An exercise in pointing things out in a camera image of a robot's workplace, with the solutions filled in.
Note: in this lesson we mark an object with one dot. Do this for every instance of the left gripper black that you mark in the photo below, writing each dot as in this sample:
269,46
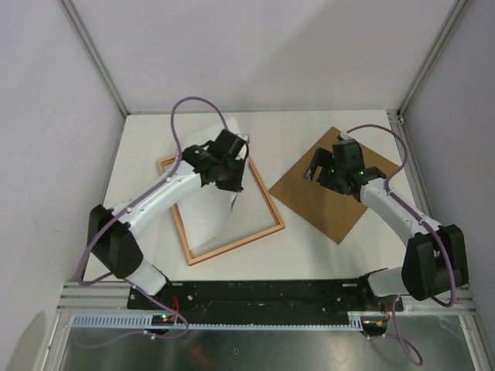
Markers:
236,185

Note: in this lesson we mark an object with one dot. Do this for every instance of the aluminium rail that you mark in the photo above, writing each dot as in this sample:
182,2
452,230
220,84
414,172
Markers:
412,170
114,296

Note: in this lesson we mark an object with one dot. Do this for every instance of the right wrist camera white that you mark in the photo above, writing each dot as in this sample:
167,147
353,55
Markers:
344,136

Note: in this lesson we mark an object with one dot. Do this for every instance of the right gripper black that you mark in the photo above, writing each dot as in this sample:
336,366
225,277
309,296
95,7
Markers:
321,158

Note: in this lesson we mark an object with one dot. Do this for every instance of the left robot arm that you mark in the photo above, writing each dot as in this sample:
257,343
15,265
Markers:
113,233

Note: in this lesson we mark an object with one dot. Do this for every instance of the orange wooden picture frame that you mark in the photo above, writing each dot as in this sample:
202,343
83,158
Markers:
253,216

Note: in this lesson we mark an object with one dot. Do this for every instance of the printed photo sheet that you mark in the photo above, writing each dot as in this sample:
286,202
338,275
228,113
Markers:
205,212

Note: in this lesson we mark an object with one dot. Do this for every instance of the left aluminium corner post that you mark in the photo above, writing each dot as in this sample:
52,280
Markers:
81,32

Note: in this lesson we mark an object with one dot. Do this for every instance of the brown frame backing board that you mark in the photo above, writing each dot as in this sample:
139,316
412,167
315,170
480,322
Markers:
330,212

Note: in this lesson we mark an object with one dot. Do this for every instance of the aluminium front rail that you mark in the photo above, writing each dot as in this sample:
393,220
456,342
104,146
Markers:
114,296

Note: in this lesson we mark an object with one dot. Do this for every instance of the aluminium right side rail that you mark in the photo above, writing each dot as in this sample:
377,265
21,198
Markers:
412,170

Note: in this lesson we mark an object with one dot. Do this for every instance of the right aluminium corner post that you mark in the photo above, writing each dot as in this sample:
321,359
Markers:
448,27

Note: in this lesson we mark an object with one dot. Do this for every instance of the grey slotted cable duct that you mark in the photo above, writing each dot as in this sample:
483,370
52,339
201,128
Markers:
347,322

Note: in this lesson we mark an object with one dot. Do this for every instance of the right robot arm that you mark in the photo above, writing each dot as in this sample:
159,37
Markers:
435,254

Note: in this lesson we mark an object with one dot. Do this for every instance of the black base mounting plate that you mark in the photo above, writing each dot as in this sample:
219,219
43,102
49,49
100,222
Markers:
266,299

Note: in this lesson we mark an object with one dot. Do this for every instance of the aluminium corner post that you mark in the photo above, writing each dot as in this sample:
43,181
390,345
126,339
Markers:
448,27
81,32

